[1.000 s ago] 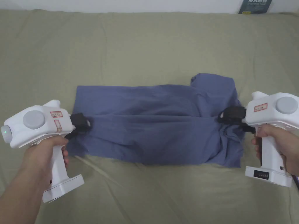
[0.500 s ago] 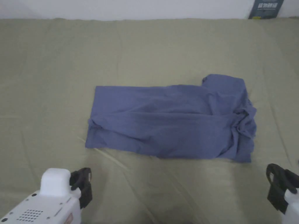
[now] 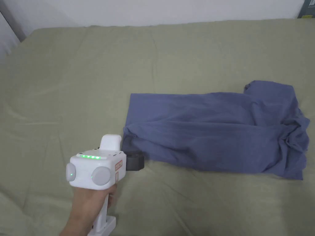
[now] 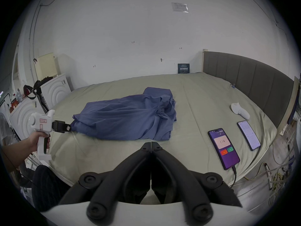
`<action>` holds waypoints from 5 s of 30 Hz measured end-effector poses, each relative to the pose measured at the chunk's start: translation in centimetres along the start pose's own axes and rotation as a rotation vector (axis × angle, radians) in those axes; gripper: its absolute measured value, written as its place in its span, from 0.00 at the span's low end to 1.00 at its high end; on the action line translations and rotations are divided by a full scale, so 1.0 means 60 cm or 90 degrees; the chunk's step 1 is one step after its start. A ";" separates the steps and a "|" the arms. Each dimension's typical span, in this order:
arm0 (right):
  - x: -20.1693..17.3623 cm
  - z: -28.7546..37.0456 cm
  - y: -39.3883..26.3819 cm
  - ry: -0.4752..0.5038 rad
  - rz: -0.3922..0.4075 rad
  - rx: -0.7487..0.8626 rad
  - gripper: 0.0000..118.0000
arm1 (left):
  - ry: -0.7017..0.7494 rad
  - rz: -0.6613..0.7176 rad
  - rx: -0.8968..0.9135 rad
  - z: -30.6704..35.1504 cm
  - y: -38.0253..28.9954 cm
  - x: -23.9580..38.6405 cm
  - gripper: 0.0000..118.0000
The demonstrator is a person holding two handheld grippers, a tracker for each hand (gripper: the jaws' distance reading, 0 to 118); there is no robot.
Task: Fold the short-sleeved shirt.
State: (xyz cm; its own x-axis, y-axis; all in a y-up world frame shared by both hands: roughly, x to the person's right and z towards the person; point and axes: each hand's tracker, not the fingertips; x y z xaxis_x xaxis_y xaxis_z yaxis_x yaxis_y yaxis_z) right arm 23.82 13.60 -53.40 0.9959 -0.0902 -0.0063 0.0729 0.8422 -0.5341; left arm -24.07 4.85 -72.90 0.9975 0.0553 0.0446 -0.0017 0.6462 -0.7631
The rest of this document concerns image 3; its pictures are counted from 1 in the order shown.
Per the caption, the dark box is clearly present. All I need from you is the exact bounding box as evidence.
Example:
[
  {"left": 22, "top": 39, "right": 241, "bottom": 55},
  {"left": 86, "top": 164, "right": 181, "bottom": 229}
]
[{"left": 297, "top": 0, "right": 315, "bottom": 19}]

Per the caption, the bed with pale green sheet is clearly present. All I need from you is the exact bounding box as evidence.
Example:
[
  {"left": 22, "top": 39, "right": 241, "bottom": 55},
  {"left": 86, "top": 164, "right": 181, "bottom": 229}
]
[{"left": 0, "top": 18, "right": 315, "bottom": 236}]

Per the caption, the dark blue shirt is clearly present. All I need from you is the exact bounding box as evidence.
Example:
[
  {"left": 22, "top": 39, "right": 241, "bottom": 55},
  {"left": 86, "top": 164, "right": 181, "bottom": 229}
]
[{"left": 122, "top": 80, "right": 311, "bottom": 181}]

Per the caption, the person's left hand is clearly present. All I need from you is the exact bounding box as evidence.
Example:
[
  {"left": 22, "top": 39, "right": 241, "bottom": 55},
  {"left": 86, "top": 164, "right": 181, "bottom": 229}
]
[{"left": 70, "top": 183, "right": 118, "bottom": 222}]

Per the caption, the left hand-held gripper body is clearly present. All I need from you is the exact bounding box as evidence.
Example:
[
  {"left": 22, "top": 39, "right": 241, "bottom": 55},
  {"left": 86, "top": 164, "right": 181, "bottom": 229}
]
[{"left": 66, "top": 134, "right": 145, "bottom": 236}]

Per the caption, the person's left forearm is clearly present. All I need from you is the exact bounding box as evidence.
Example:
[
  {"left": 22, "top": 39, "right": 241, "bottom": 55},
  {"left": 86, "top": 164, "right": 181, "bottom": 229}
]
[{"left": 58, "top": 215, "right": 95, "bottom": 236}]

